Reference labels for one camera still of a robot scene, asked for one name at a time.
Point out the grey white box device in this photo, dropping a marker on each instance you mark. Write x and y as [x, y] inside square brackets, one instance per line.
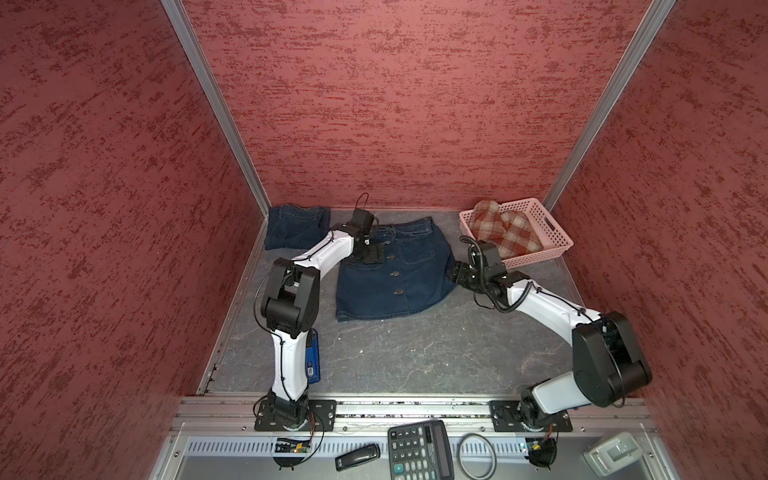
[613, 453]

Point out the red cloth in basket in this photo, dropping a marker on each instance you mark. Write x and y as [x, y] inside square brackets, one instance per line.
[510, 231]

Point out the right circuit board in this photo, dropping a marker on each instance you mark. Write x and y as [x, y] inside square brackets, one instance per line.
[541, 453]

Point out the circuit board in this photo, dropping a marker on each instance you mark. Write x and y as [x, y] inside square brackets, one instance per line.
[541, 453]
[290, 446]

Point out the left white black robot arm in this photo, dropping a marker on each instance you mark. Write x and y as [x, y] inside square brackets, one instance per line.
[289, 309]

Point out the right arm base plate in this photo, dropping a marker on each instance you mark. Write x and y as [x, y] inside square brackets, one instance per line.
[524, 417]

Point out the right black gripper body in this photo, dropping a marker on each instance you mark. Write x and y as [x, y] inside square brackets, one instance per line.
[470, 278]

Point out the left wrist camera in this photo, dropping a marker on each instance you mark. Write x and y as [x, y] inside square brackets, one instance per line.
[362, 220]

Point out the dark denim button skirt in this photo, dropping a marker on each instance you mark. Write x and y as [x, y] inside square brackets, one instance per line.
[293, 227]

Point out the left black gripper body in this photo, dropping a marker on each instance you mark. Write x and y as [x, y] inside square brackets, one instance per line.
[369, 253]

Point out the aluminium corner post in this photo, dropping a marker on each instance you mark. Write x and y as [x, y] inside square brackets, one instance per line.
[184, 31]
[645, 33]

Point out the aluminium front rail frame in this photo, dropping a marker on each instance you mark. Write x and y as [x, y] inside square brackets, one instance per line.
[212, 437]

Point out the left aluminium corner post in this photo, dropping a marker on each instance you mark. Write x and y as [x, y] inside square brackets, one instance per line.
[184, 31]

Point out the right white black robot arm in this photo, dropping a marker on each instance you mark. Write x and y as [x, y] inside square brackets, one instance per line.
[608, 363]

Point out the pink perforated plastic basket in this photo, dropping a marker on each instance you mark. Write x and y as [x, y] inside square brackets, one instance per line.
[554, 239]

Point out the left circuit board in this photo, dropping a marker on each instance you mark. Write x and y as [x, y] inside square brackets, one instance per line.
[290, 446]

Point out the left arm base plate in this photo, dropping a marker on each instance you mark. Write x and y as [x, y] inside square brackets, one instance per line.
[307, 416]

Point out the black calculator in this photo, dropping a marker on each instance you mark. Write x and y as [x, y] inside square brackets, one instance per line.
[420, 451]

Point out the right aluminium corner post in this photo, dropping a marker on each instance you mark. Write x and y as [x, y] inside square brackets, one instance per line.
[645, 33]

